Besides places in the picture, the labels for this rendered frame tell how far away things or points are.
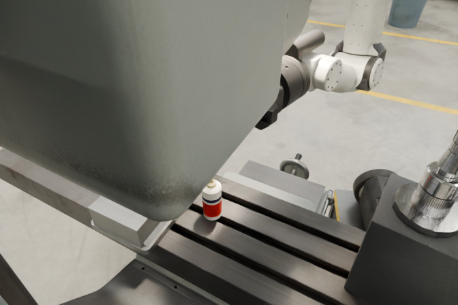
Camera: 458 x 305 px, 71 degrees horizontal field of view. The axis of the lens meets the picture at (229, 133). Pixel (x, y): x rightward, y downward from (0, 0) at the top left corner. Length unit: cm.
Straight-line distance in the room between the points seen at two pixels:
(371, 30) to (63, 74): 78
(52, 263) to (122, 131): 183
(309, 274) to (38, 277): 154
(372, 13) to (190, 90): 74
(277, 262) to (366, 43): 56
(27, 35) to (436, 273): 52
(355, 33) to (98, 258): 159
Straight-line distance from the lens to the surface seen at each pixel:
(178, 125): 17
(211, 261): 65
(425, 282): 57
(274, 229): 70
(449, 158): 48
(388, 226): 51
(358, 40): 89
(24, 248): 212
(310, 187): 108
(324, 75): 63
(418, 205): 52
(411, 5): 521
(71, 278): 189
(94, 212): 69
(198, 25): 16
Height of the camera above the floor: 151
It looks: 37 degrees down
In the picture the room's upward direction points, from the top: straight up
